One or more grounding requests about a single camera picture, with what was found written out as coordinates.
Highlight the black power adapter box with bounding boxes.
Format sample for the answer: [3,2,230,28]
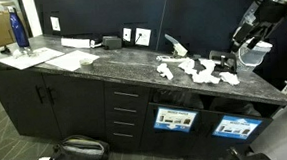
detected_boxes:
[102,36,122,50]

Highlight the black drawer stack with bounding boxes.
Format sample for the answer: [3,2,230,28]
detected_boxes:
[104,82,149,151]

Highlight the small black object on counter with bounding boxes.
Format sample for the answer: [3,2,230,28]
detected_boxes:
[0,45,11,54]

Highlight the white wall outlet plate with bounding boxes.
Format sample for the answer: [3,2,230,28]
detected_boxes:
[122,28,132,42]

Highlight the blue water bottle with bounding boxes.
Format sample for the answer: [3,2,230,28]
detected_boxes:
[7,6,30,47]

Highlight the white light switch plate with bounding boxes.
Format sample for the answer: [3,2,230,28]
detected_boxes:
[51,16,60,31]

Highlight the grey black backpack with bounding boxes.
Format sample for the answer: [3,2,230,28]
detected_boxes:
[49,135,110,160]

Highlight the white paper sheet left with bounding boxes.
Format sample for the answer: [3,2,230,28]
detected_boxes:
[0,47,63,70]

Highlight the paper pile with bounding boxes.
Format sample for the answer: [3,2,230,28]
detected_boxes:
[179,58,220,84]

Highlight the white marker pen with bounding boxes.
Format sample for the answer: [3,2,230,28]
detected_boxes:
[156,55,189,63]

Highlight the clear plastic container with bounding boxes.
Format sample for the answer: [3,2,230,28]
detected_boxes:
[238,39,273,67]

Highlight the white power strip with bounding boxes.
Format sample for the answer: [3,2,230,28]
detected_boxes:
[61,38,92,49]

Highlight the black cabinet doors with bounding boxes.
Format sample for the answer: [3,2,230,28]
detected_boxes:
[0,67,106,140]

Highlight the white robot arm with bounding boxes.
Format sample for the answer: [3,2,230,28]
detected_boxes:
[232,0,287,52]

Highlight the white wall socket with plug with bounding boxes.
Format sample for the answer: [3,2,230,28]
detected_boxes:
[135,28,152,46]

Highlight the white paper sheet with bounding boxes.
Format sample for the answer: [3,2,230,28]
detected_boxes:
[46,50,99,71]
[0,47,63,70]

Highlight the left mixed paper bin sign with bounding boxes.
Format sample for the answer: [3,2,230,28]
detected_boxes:
[153,107,198,133]

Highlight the small crumpled paper left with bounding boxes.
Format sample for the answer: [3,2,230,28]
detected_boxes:
[157,63,173,80]

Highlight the grey tape roll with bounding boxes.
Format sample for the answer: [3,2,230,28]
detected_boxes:
[79,58,93,69]

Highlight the mixed paper bin sign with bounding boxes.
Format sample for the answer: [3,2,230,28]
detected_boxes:
[153,107,198,133]
[213,115,262,140]

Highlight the right mixed paper bin sign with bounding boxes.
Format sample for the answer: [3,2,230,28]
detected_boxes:
[213,115,262,140]

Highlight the white paper sheet right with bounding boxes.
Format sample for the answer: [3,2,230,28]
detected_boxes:
[46,50,99,71]

